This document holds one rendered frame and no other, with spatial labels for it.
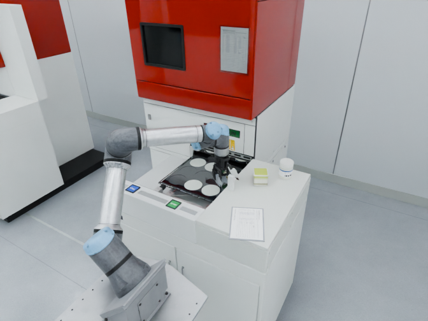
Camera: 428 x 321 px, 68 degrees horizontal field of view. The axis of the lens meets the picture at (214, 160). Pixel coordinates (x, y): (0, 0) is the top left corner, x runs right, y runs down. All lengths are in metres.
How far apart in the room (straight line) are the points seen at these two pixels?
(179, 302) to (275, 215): 0.55
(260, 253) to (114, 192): 0.65
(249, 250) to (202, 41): 1.06
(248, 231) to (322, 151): 2.16
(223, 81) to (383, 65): 1.68
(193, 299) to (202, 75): 1.12
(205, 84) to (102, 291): 1.13
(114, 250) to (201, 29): 1.14
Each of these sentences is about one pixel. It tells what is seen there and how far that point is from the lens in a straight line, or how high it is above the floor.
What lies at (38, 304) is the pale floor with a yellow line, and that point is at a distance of 2.63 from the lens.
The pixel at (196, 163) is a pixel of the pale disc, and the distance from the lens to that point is 1.95.
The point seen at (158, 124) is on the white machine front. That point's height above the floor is 1.03.
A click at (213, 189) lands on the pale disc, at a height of 0.90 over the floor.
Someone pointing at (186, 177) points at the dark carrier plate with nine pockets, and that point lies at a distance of 1.83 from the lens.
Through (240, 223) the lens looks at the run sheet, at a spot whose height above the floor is 0.97.
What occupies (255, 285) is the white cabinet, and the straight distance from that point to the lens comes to 1.51.
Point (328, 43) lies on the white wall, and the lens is 3.09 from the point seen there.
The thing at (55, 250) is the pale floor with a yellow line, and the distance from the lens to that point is 2.94.
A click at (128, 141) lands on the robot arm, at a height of 1.34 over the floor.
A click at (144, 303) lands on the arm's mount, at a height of 0.93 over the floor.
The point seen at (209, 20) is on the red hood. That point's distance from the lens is 1.71.
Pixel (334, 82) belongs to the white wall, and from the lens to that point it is 3.15.
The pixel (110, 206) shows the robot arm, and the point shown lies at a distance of 1.37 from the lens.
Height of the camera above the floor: 1.91
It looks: 31 degrees down
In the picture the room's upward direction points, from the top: 1 degrees counter-clockwise
